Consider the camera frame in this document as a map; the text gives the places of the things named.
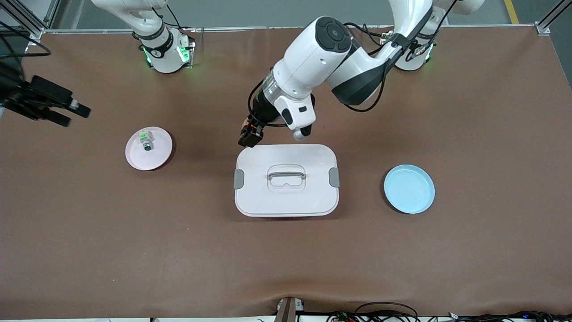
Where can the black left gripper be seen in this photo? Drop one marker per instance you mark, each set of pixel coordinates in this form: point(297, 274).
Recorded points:
point(261, 111)

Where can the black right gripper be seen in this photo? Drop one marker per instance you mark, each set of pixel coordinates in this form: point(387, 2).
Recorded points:
point(27, 99)

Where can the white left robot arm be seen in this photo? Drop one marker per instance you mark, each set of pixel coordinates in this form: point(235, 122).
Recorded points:
point(313, 58)

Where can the white lidded storage box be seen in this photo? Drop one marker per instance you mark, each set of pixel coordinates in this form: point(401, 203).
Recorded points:
point(286, 201)

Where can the pink round plate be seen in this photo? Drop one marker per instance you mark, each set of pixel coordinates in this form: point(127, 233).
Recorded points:
point(155, 161)

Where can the brown table mat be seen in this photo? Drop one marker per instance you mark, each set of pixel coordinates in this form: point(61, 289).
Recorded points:
point(286, 259)

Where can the light blue round plate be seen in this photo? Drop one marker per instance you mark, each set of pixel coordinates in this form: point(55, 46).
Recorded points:
point(409, 188)

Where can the aluminium frame post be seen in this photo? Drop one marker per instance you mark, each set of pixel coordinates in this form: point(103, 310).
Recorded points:
point(35, 36)
point(543, 29)

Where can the green and white switch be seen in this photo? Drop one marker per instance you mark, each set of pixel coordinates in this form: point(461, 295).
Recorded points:
point(146, 140)

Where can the silver table edge rail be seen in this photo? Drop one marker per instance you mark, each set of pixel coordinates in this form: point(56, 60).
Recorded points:
point(232, 28)

